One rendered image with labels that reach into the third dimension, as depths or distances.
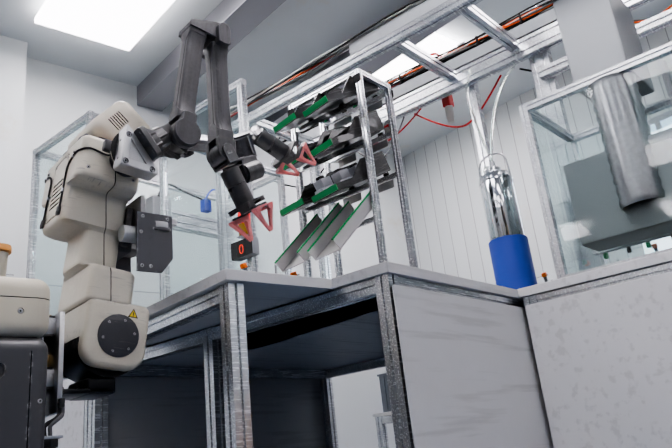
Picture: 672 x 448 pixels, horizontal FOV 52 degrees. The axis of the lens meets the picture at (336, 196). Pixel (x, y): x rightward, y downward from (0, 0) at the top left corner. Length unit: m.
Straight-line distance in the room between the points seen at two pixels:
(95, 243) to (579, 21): 1.89
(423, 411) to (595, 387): 0.69
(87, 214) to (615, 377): 1.58
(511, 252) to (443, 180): 3.78
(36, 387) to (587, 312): 1.60
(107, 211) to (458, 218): 4.73
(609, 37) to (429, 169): 4.10
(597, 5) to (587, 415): 1.45
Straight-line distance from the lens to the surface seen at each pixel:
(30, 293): 1.55
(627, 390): 2.29
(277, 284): 1.81
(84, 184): 1.87
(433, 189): 6.55
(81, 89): 5.17
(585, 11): 2.81
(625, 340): 2.29
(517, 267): 2.74
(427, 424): 1.82
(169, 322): 2.00
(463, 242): 6.23
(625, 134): 2.49
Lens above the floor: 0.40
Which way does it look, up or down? 21 degrees up
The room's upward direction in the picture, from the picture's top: 6 degrees counter-clockwise
